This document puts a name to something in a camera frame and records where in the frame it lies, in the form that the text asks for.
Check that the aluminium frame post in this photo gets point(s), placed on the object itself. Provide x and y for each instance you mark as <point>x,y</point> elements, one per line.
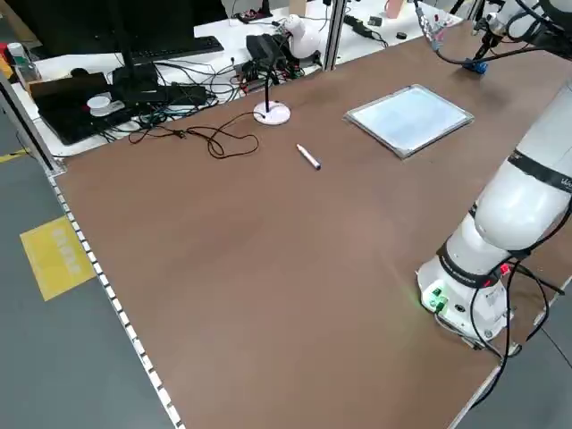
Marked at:
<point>334,36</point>

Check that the white marker dark cap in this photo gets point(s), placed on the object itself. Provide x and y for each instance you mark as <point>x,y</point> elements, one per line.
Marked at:
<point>308,156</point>

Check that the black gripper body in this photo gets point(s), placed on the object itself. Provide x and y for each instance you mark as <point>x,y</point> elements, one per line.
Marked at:
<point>493,35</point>

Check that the yellow floor sign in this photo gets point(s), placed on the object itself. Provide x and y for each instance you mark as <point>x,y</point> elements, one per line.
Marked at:
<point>53,259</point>

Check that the silver framed whiteboard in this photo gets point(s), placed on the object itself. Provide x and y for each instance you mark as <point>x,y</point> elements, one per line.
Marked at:
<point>406,120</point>

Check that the white round device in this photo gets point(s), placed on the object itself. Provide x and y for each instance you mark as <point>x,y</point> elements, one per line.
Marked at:
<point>99,103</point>

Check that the black laptop case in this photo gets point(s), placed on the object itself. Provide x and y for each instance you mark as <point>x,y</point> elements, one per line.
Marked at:
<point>67,116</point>

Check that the black power box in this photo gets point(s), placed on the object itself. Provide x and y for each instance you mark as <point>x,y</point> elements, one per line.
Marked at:
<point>263,47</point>

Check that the black tape roll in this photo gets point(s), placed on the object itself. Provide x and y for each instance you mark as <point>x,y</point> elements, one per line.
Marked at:
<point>397,35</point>

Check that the black monitor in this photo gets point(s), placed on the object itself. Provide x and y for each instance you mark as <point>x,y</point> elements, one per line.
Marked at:
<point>89,22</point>

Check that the black adapter yellow label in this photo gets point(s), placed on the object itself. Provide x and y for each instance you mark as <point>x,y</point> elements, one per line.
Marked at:
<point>353,20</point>
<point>366,32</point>

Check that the clear bottle white cap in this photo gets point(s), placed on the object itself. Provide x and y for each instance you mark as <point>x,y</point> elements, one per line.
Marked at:
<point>22,67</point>

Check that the black keyboard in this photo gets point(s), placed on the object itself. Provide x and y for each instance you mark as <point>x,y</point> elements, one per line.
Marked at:
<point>187,48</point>

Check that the white desk lamp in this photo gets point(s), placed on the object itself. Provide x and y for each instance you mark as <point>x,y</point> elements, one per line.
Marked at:
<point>272,114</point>

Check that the translucent pen cup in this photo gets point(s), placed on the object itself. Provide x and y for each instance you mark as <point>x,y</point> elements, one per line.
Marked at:
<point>435,38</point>

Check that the small black device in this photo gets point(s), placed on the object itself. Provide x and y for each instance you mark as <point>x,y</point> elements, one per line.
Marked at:
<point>375,20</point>

